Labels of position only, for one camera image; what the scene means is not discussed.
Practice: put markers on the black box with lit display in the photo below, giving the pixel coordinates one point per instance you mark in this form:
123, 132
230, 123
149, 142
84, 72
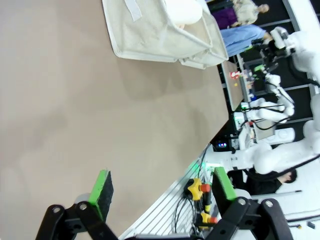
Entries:
222, 145

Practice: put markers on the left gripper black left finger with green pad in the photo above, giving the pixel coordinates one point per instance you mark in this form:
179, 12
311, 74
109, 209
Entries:
100, 197

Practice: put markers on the brown background table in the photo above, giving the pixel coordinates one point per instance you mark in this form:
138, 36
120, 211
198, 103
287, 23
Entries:
232, 95

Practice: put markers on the yellow emergency stop button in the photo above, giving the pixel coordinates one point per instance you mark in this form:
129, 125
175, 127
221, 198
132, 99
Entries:
205, 220
193, 188

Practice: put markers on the red can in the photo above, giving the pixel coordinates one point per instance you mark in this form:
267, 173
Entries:
234, 74

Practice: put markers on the white room pillar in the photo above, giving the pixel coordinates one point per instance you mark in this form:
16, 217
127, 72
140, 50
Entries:
291, 12

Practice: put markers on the white equipment box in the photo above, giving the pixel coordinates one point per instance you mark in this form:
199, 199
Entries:
237, 121

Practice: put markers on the person in black clothes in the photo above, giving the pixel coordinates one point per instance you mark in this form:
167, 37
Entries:
265, 185

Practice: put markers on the small black block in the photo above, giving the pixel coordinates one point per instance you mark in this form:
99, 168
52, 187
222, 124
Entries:
310, 224

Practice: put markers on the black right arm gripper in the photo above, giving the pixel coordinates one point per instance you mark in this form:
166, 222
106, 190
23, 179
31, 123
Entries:
269, 56

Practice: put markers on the white rounded device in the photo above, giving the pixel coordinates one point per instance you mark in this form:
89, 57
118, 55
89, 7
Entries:
283, 135

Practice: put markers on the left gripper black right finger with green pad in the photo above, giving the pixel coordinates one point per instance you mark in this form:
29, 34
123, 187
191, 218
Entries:
240, 217

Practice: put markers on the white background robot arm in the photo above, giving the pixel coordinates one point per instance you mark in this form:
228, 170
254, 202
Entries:
270, 112

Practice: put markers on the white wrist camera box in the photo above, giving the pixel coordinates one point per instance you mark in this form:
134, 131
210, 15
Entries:
280, 37

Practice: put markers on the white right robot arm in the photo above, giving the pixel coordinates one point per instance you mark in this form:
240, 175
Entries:
265, 157

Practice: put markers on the person beige shirt purple trousers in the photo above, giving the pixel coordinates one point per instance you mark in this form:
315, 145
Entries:
247, 10

